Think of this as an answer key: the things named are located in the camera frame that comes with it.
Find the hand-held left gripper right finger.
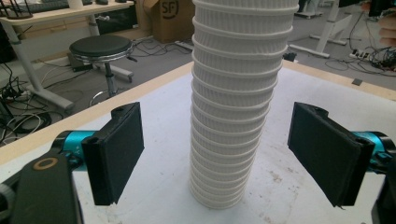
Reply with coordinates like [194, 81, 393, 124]
[288, 102, 390, 208]

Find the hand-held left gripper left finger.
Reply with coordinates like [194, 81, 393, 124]
[53, 102, 145, 206]

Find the stack of white ribbed cups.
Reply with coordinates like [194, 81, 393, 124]
[189, 0, 300, 210]

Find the white table cover sheet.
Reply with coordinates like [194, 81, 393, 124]
[0, 66, 396, 224]

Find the white power strip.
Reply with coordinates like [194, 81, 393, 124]
[348, 49, 372, 61]

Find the black round stool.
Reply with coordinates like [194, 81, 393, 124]
[68, 34, 138, 107]

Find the grey power strip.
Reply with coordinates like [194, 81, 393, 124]
[174, 40, 195, 51]

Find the brown cardboard box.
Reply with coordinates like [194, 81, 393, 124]
[136, 0, 196, 44]

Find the wooden desk with white legs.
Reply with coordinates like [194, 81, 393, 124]
[0, 0, 135, 111]

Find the tangle of black floor cables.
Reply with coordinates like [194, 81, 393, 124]
[325, 12, 396, 77]

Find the white desk frame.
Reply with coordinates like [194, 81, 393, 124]
[289, 0, 354, 59]

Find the black wire rack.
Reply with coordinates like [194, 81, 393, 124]
[0, 0, 34, 21]

